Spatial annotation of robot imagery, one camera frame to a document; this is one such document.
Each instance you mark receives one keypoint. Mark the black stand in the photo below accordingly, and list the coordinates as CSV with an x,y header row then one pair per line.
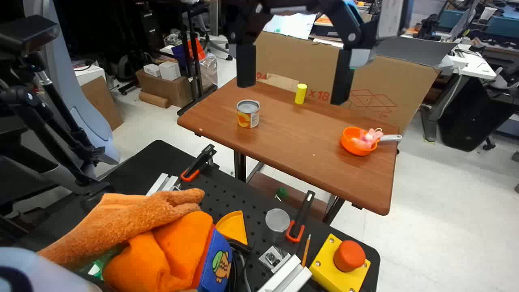
x,y
194,61

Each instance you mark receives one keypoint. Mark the blue pouch with print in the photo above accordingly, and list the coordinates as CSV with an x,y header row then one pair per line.
x,y
217,263

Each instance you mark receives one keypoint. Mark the green knob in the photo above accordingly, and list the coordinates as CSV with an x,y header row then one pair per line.
x,y
282,193

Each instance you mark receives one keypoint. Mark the black clamp with orange grip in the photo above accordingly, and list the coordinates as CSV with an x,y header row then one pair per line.
x,y
300,221
196,167

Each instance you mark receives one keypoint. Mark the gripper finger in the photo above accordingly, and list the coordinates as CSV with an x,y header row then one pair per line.
x,y
246,65
342,81

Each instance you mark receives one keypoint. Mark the pink plush toy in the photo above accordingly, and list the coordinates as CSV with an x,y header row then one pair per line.
x,y
368,138

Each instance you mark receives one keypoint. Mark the orange fuzzy cloth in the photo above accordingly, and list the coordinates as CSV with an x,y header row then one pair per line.
x,y
121,219

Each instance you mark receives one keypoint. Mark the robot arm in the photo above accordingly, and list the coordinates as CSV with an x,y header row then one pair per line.
x,y
28,271

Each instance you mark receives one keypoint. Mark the large cardboard box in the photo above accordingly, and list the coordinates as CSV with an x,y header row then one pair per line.
x,y
300,61

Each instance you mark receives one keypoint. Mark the white desk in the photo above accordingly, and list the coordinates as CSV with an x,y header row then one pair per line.
x,y
466,65

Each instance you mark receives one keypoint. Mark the brown paper roll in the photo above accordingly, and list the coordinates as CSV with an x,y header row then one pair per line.
x,y
154,99

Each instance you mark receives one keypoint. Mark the cardboard box on floor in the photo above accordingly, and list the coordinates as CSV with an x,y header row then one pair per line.
x,y
166,89

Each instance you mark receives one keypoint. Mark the orange pan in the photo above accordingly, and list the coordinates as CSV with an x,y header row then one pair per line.
x,y
353,147

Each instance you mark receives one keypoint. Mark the tin can with orange label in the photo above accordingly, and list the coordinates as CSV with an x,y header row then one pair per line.
x,y
248,115

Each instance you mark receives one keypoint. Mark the smooth orange cloth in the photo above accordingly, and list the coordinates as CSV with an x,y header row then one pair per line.
x,y
162,255

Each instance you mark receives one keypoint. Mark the small metal bracket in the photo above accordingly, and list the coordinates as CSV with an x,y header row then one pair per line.
x,y
273,258

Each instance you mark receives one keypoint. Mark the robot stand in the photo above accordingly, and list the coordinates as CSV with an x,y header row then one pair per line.
x,y
227,194

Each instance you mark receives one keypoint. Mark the camera on tripod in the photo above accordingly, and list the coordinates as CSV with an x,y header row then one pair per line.
x,y
28,105

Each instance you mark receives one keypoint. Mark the small white box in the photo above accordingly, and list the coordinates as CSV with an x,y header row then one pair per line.
x,y
152,70
169,71

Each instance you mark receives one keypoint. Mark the white aluminium rail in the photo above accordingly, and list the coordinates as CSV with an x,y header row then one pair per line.
x,y
286,275

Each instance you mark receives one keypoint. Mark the yellow wedge-shaped dish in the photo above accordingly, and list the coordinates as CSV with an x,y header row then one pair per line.
x,y
233,229

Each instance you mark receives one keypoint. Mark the silver aluminium rail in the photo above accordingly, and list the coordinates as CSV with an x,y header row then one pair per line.
x,y
162,184

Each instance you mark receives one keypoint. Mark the sheet of paper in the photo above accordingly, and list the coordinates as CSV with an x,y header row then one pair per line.
x,y
290,25

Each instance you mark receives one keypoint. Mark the pencil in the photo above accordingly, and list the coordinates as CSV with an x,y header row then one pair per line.
x,y
306,250

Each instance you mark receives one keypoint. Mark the yellow cylinder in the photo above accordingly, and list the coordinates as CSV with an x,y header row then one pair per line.
x,y
301,94

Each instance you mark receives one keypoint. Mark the cardboard box with white top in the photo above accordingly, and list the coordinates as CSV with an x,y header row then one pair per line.
x,y
99,95

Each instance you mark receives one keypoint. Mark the light grey machine housing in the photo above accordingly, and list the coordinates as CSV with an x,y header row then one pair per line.
x,y
87,109

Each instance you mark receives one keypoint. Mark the yellow box with red button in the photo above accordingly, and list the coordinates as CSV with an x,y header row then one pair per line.
x,y
336,267

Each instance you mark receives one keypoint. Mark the grey cylinder cup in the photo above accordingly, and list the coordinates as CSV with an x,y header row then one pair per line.
x,y
277,223

